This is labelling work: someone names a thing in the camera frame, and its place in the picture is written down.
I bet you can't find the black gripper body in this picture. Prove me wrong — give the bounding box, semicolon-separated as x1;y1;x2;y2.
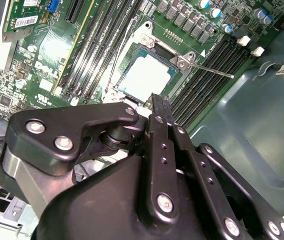
30;154;222;240

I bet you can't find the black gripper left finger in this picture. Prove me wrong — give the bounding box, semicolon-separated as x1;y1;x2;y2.
0;93;180;228

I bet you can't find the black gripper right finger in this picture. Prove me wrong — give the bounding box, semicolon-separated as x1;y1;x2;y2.
160;95;284;240

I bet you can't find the metal locking lever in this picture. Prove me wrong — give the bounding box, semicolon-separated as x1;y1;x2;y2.
188;62;235;80
104;17;135;91

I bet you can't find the silver CPU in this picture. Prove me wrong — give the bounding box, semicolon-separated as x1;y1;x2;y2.
118;48;179;102

